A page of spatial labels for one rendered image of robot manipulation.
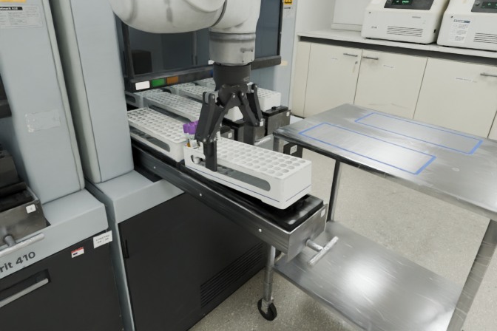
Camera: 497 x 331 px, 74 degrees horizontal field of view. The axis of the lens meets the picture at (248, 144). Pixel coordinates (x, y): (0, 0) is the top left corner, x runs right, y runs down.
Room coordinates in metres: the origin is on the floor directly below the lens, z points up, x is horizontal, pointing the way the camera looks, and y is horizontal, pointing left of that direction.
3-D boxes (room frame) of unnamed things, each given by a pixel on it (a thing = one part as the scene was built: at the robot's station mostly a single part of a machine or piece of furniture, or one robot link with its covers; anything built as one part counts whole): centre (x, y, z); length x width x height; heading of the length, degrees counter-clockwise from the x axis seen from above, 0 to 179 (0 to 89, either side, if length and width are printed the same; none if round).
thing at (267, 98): (1.27, 0.03, 0.83); 0.30 x 0.10 x 0.06; 48
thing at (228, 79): (0.67, 0.04, 1.02); 0.08 x 0.07 x 0.09; 138
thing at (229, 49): (0.67, 0.04, 1.10); 0.09 x 0.09 x 0.06
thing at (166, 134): (0.86, 0.25, 0.83); 0.30 x 0.10 x 0.06; 48
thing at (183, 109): (1.04, 0.23, 0.83); 0.30 x 0.10 x 0.06; 48
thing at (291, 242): (0.74, 0.11, 0.78); 0.73 x 0.14 x 0.09; 48
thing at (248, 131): (0.71, 0.00, 0.88); 0.03 x 0.01 x 0.07; 48
